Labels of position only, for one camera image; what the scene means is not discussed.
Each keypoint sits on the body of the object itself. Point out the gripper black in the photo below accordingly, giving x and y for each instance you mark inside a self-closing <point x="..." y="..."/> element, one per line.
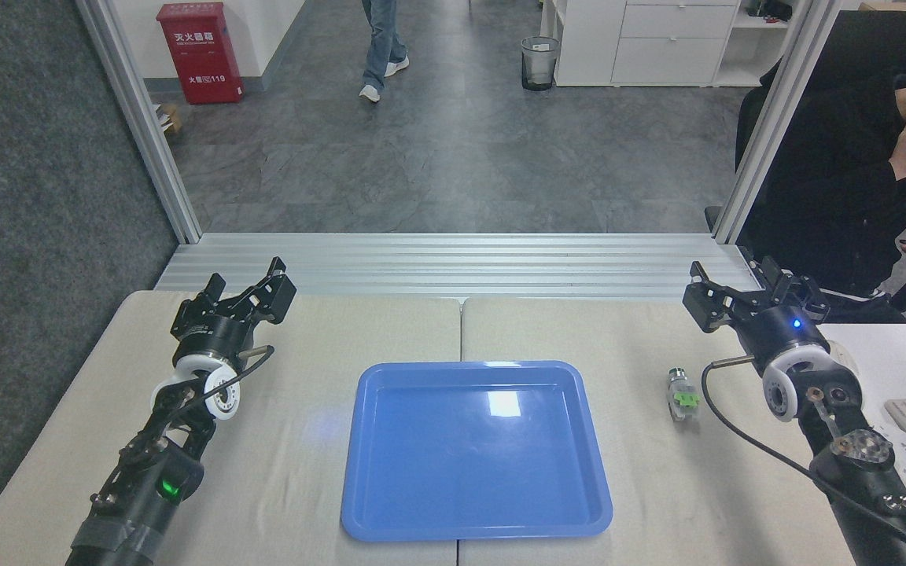
<point x="787" y="330"/>
<point x="213" y="336"/>

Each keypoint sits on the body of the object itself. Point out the switch part with green clip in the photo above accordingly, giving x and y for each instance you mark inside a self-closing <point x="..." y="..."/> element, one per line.
<point x="682" y="397"/>

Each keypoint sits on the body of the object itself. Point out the blue plastic tray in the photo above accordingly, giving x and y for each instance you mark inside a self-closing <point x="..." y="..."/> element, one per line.
<point x="475" y="456"/>

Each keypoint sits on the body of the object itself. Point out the white computer mouse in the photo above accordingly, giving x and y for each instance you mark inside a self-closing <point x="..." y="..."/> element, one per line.
<point x="846" y="358"/>

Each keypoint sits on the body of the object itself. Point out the seated person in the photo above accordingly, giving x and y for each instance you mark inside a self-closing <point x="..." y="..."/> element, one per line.
<point x="830" y="196"/>

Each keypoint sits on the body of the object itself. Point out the small cardboard box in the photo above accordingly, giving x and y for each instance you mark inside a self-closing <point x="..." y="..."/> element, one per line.
<point x="167" y="118"/>

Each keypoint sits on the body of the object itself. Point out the red fire extinguisher box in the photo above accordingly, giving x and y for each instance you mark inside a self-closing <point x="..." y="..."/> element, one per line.
<point x="200" y="55"/>

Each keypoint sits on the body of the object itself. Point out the white open shelf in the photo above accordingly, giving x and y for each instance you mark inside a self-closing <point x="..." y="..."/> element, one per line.
<point x="752" y="47"/>

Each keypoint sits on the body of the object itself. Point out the white drawer cabinet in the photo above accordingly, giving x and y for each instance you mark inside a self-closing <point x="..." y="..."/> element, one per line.
<point x="642" y="43"/>

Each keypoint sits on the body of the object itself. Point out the walking person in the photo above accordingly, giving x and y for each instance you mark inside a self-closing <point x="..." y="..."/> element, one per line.
<point x="381" y="47"/>

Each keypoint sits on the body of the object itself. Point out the dark mesh waste bin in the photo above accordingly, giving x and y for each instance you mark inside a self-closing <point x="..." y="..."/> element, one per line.
<point x="539" y="63"/>

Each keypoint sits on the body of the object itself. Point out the silver aluminium post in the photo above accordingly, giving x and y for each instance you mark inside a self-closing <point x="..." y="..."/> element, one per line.
<point x="142" y="126"/>
<point x="775" y="118"/>

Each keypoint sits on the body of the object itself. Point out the silver aluminium frame rail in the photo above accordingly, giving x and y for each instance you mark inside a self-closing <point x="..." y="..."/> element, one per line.
<point x="453" y="263"/>

